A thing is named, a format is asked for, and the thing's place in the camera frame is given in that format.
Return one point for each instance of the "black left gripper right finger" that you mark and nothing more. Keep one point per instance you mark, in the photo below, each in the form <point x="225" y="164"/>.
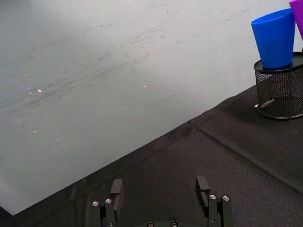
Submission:
<point x="208" y="198"/>

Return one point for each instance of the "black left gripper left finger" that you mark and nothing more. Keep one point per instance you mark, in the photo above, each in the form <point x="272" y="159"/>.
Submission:
<point x="115" y="198"/>

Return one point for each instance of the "blue plastic cup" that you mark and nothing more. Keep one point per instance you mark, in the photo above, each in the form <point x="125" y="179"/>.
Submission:
<point x="274" y="40"/>

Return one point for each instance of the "black table cloth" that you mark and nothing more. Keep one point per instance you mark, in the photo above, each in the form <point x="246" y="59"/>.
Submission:
<point x="213" y="170"/>

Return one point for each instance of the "purple plastic cup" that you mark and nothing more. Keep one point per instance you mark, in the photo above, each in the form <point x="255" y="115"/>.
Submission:
<point x="297" y="16"/>

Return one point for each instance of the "pale grey wall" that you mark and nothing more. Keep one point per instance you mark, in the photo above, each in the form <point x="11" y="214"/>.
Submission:
<point x="106" y="71"/>

